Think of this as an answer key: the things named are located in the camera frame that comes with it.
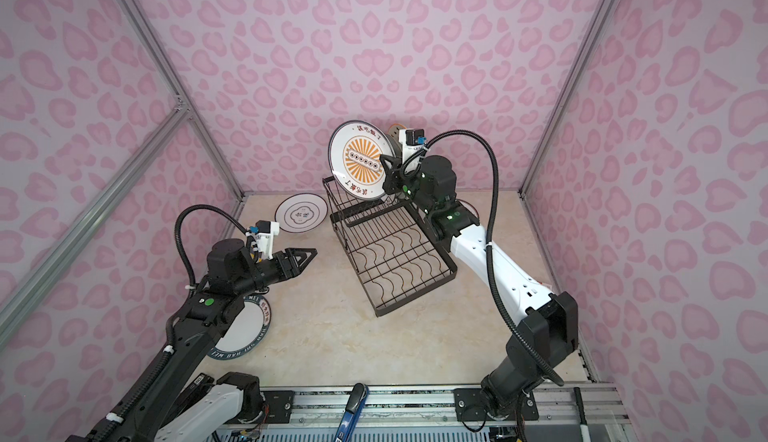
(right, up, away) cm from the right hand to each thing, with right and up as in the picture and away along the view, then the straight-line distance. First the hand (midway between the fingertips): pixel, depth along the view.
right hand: (382, 153), depth 69 cm
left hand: (-17, -23, +3) cm, 29 cm away
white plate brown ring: (-33, -13, +45) cm, 57 cm away
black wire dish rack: (+3, -26, +31) cm, 41 cm away
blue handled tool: (-7, -59, 0) cm, 60 cm away
